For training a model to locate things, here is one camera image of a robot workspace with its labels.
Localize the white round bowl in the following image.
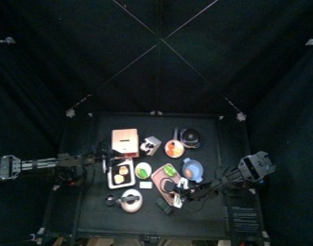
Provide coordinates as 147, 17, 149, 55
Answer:
133, 161, 153, 180

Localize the green toy squash half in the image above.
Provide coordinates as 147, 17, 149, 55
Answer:
163, 164, 178, 178

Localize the blue bowl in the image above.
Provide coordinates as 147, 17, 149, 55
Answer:
180, 157, 204, 184

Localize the white toy piece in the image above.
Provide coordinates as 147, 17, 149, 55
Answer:
172, 193, 186, 209

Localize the white square tray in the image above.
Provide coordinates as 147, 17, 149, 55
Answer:
107, 158, 137, 190

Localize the dark green rectangular block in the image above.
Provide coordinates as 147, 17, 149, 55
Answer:
155, 197, 172, 214

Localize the pink cutting board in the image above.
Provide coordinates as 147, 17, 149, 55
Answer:
149, 162, 184, 194

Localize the green yellow toy vegetable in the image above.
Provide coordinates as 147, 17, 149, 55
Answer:
136, 167, 149, 179

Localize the small grey white box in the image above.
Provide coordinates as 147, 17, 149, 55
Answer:
139, 135, 163, 157

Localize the white round dish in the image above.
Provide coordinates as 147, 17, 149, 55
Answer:
115, 188, 144, 213

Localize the small black round cup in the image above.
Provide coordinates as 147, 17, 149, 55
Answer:
104, 194, 117, 207

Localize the orange toy food slice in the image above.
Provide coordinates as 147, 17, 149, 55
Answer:
167, 144, 183, 158

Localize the toy frying pan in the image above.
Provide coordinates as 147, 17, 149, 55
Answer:
163, 127, 186, 160

